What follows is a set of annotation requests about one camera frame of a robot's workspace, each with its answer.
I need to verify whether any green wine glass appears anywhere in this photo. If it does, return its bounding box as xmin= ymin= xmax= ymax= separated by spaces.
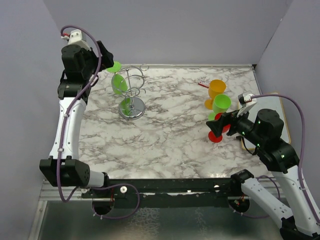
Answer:
xmin=208 ymin=94 xmax=232 ymax=121
xmin=106 ymin=61 xmax=128 ymax=97

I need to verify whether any red plastic wine glass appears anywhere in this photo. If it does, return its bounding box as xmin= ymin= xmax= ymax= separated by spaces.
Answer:
xmin=205 ymin=112 xmax=231 ymax=143

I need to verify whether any small whiteboard wooden frame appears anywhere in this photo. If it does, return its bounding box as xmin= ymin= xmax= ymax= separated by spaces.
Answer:
xmin=248 ymin=96 xmax=291 ymax=144

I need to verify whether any orange plastic wine glass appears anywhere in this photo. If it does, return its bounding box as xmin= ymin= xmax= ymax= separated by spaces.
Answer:
xmin=204 ymin=79 xmax=227 ymax=110

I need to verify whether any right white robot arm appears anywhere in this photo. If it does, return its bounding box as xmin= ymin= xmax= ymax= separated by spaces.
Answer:
xmin=206 ymin=108 xmax=320 ymax=240

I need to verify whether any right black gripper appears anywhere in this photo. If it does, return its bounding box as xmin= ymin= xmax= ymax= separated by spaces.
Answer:
xmin=206 ymin=103 xmax=265 ymax=146

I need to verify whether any chrome wine glass rack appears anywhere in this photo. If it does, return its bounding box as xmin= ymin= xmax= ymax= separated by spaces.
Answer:
xmin=118 ymin=65 xmax=146 ymax=121

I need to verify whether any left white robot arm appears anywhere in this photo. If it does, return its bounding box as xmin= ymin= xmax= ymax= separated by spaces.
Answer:
xmin=39 ymin=41 xmax=114 ymax=198

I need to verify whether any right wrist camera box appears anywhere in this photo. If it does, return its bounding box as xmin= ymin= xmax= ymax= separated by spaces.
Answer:
xmin=237 ymin=93 xmax=257 ymax=118

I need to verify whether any small red white box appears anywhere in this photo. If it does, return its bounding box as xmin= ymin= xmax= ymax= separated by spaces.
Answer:
xmin=198 ymin=80 xmax=211 ymax=89

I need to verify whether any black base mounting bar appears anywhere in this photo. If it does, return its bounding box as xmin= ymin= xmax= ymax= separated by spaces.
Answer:
xmin=81 ymin=178 xmax=243 ymax=209

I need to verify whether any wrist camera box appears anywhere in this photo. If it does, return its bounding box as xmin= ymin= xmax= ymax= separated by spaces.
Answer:
xmin=61 ymin=29 xmax=91 ymax=51
xmin=237 ymin=93 xmax=257 ymax=118

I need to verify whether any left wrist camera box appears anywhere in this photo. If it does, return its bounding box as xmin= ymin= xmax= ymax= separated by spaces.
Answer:
xmin=61 ymin=29 xmax=91 ymax=51

